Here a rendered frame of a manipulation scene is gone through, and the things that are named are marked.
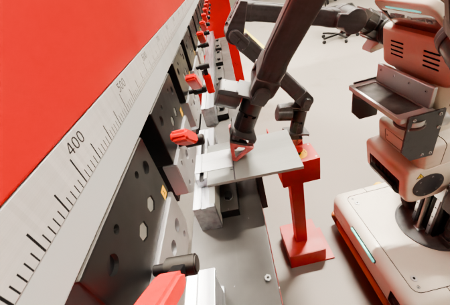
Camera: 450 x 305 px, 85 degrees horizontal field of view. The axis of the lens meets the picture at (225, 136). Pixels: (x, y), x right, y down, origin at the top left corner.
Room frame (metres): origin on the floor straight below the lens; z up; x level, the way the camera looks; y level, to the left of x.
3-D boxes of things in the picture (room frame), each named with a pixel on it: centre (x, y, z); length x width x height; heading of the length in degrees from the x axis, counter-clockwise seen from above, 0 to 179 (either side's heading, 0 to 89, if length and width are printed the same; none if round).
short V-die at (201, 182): (0.63, 0.09, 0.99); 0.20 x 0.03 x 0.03; 174
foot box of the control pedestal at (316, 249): (0.81, -0.29, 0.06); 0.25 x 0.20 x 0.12; 88
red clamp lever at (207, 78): (0.73, 0.01, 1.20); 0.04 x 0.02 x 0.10; 84
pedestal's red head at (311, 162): (0.81, -0.26, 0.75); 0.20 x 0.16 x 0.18; 178
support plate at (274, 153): (0.57, -0.06, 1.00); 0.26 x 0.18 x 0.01; 84
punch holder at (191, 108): (0.56, 0.09, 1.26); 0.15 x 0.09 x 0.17; 174
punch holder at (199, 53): (0.96, 0.05, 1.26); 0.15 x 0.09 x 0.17; 174
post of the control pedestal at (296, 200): (0.81, -0.26, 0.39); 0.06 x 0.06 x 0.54; 88
